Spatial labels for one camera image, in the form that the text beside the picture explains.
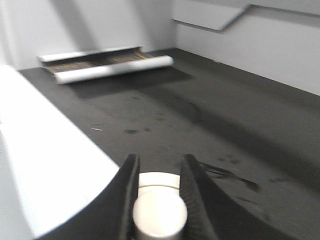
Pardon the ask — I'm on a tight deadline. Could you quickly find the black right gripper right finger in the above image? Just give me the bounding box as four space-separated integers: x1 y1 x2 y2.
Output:
179 154 288 240

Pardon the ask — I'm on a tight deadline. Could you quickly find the glass jar with white lid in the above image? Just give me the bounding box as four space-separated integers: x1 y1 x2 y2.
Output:
132 172 188 240

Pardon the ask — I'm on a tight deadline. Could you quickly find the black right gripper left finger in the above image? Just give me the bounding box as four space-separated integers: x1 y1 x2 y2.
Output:
38 154 140 240

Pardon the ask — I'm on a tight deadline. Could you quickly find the white rolled paper tube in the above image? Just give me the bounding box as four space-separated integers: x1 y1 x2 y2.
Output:
54 55 174 84

